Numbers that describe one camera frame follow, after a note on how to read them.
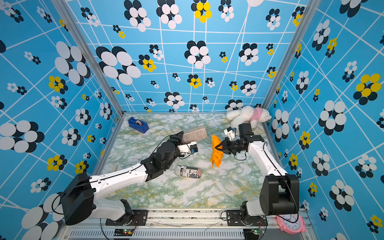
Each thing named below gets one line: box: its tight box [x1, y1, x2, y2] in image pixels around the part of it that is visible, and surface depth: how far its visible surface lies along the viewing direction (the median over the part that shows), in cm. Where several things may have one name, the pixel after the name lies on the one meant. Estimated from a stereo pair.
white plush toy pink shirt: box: [226, 105, 272, 129], surface depth 110 cm
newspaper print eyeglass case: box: [174, 165, 203, 179], surface depth 88 cm
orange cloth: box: [210, 134, 224, 168], surface depth 79 cm
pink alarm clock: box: [276, 213, 307, 235], surface depth 70 cm
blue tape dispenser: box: [127, 116, 150, 134], surface depth 110 cm
